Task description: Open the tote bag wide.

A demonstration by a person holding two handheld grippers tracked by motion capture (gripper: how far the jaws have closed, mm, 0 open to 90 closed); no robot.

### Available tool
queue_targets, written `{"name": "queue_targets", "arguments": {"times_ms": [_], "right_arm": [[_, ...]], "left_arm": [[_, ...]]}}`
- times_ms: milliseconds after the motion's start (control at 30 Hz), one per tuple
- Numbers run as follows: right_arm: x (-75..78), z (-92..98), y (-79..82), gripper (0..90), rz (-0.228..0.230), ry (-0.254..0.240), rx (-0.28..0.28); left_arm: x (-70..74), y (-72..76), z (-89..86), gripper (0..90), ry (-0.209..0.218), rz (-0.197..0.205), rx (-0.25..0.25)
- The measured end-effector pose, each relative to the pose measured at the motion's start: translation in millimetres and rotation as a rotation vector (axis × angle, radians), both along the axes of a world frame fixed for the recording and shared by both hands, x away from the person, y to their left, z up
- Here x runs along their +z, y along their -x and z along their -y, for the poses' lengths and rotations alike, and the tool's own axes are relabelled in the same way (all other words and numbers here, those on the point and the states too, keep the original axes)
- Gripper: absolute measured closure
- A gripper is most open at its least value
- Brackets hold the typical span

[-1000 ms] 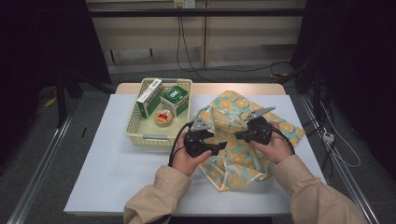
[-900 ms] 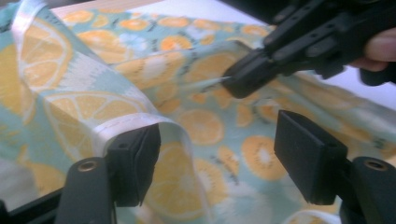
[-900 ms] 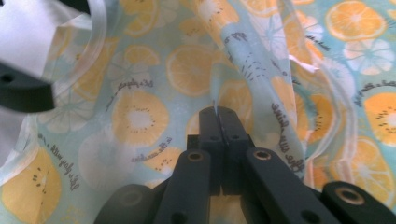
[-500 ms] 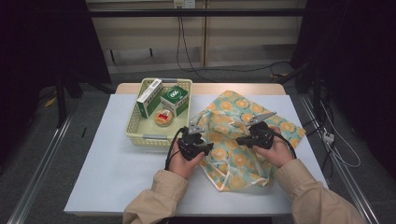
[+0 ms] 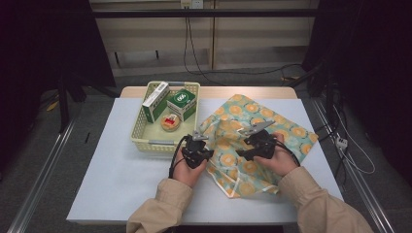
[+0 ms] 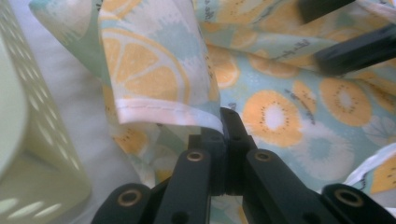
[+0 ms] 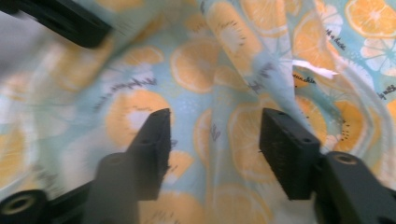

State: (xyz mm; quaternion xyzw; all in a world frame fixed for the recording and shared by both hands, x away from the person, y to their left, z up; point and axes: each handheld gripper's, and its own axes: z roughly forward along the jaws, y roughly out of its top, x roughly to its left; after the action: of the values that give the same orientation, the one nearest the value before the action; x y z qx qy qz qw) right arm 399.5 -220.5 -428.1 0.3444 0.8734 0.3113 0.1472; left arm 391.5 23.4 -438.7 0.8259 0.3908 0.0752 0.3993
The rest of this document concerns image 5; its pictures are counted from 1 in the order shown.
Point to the white power strip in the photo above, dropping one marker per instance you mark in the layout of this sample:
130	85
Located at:
342	143

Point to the person's right hand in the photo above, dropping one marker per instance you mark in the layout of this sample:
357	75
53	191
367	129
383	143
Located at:
281	161

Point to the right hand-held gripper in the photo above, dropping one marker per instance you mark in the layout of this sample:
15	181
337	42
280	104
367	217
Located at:
260	144

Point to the orange fruit print bag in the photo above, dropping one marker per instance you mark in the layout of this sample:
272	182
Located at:
236	113

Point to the tall green and white box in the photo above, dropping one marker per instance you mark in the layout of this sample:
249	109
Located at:
155	102

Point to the dark curtain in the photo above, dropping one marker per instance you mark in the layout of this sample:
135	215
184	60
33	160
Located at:
372	64
48	39

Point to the white wall outlet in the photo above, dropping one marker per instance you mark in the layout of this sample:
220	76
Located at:
191	4

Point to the green and white cube box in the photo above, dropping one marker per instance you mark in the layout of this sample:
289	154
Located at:
182	103

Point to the round tin with red label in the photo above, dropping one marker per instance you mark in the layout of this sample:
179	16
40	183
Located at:
170	122

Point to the metal floor rail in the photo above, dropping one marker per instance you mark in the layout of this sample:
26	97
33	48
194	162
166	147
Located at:
356	178
42	181

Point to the person's left hand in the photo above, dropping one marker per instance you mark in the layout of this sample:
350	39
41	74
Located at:
186	174

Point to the black metal stand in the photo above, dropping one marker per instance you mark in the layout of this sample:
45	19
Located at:
311	76
64	103

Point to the black horizontal crossbar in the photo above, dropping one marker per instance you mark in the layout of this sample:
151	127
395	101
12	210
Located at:
145	13

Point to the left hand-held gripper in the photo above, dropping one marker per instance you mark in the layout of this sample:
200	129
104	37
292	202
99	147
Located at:
196	152

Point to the cream perforated plastic basket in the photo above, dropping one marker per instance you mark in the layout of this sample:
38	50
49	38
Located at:
152	132

